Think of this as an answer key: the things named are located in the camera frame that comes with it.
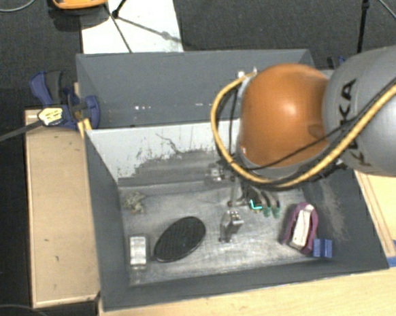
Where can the grey metal bin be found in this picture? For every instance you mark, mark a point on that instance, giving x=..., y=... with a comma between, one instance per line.
x=178, y=84

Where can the small blue block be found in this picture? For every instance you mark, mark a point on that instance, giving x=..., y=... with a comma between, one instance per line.
x=322, y=248

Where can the pale wood board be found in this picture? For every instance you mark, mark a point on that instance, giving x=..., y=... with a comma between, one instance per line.
x=59, y=216

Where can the grey-brown toy animal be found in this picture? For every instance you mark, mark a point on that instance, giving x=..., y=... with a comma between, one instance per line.
x=134, y=201

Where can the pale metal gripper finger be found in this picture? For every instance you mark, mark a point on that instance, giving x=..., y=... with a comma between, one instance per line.
x=229, y=224
x=218, y=174

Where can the black oval mesh disc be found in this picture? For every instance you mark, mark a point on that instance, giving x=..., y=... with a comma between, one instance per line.
x=178, y=239

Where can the purple and white stapler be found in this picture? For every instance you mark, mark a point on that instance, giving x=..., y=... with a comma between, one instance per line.
x=301, y=229

